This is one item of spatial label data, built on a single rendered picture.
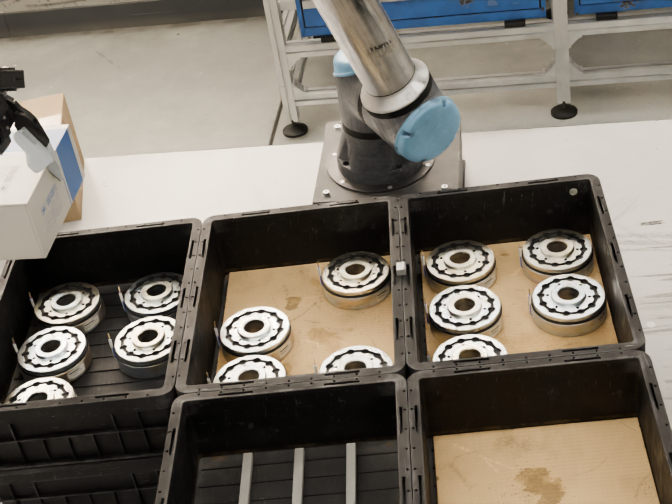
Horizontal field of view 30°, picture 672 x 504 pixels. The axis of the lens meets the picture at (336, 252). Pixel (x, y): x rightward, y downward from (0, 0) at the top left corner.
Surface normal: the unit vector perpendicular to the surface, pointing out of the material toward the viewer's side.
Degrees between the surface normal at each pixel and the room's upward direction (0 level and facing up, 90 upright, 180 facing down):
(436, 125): 99
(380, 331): 0
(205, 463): 0
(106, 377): 0
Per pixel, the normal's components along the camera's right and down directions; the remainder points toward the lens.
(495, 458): -0.14, -0.80
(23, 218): -0.11, 0.60
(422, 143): 0.52, 0.58
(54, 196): 0.98, -0.05
